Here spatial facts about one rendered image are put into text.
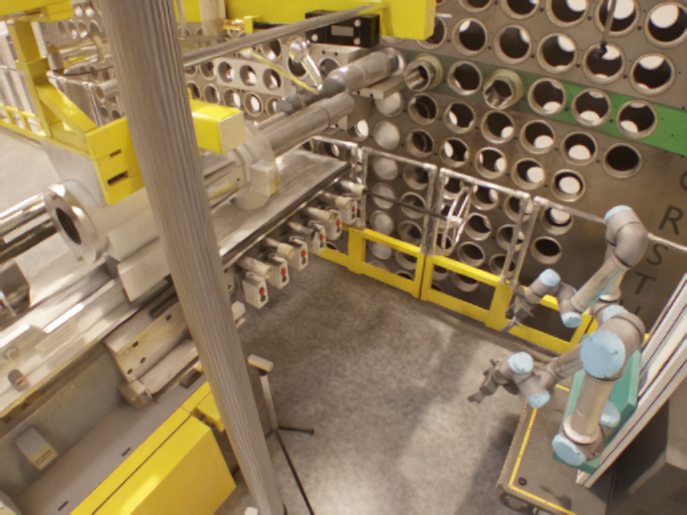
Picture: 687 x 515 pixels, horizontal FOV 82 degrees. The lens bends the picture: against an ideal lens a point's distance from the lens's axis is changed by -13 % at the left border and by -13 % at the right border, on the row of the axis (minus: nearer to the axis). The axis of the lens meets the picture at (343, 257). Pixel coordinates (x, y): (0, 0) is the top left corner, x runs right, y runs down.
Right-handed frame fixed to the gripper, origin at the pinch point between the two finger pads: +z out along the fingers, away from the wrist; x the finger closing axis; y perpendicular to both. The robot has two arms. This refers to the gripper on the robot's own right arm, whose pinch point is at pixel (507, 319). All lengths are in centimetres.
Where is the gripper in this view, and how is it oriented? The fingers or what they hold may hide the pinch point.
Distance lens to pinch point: 212.0
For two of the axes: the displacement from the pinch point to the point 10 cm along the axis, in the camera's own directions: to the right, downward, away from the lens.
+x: 3.9, -4.7, 7.9
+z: -4.1, 6.8, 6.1
